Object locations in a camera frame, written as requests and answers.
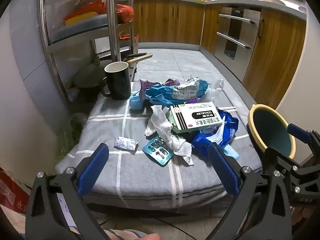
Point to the blue face mask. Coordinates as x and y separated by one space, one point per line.
137 103

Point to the built-in steel oven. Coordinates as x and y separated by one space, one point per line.
237 33

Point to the teal blister pack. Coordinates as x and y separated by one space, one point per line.
157 151

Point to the clear plastic wrapper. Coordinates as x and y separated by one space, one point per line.
215 90

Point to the wooden kitchen cabinets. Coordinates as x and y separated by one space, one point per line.
172 22

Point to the grey checked mat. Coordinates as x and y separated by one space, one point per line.
112 175

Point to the blue plastic bag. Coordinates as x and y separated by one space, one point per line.
160 93

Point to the white tissue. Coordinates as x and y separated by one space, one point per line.
162 127

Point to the white green medicine box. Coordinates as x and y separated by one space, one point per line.
195 117

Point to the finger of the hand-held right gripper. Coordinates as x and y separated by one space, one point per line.
298 132
282 158

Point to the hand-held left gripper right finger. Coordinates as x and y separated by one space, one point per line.
222 167

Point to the bag of green vegetables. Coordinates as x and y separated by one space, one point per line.
70 135

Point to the yellow-rimmed teal bin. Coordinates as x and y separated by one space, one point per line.
270 127

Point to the light blue plastic piece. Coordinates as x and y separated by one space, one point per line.
231 153

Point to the red plastic bag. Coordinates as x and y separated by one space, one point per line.
100 8

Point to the purple foil bag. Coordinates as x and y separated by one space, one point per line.
144 87

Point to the grey kitchen countertop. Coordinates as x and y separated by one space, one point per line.
225 2

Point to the blue printed package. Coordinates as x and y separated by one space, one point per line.
207 135

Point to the silver foil pill strip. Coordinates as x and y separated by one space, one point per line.
126 143

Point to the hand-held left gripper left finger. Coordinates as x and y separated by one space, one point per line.
95 165

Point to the red printed bag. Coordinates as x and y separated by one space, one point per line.
12 192

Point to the black mug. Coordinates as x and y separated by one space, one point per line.
118 85

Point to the stainless steel rack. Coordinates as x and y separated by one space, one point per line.
112 30

